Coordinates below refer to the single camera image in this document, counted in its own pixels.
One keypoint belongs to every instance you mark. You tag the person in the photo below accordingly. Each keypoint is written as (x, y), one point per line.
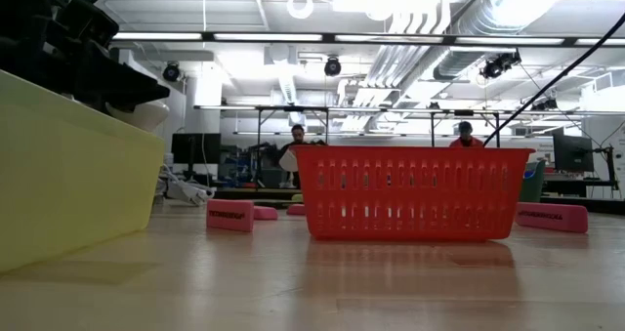
(466, 140)
(298, 135)

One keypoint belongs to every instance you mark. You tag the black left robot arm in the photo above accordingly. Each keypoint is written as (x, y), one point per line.
(24, 28)

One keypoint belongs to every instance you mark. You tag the black ceiling spotlight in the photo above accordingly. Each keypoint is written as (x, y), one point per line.
(171, 72)
(498, 66)
(332, 66)

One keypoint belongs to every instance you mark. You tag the red plastic slotted basket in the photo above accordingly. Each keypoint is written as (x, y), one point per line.
(412, 194)

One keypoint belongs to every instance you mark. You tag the black background workstation frame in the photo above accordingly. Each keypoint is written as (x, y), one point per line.
(293, 109)

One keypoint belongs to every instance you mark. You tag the yellow translucent plastic bin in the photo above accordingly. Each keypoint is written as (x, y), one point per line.
(73, 175)

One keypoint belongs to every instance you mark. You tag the black computer monitor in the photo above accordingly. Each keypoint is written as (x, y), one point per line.
(573, 153)
(195, 148)

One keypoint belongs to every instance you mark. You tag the silver ventilation duct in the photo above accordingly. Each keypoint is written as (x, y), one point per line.
(459, 62)

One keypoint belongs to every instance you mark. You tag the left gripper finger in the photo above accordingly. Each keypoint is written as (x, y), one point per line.
(132, 89)

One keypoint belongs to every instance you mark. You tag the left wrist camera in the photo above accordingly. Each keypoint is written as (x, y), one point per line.
(88, 23)

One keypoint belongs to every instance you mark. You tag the white dome lamp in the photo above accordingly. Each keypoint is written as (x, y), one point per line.
(141, 116)

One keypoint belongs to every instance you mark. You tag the long ceiling light bar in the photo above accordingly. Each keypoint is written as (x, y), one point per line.
(268, 37)

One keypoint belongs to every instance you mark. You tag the pink rubber eraser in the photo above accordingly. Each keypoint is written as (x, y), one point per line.
(230, 215)
(552, 217)
(296, 210)
(265, 213)

